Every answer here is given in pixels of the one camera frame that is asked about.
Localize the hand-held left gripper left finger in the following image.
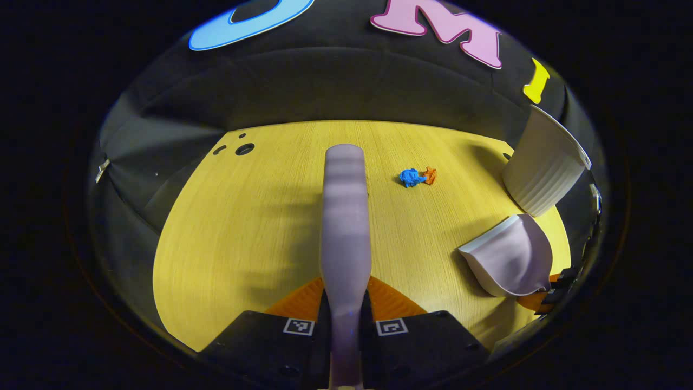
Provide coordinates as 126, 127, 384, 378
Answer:
200, 277, 331, 390

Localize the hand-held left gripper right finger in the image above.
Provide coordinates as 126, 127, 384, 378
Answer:
360, 276, 491, 390

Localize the pink dustpan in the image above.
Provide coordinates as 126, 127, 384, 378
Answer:
458, 214, 553, 297

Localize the white ribbed garbage bin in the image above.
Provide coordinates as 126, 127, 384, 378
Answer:
502, 105, 592, 217

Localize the small pink broom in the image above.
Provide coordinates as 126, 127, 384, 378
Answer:
321, 144, 373, 390

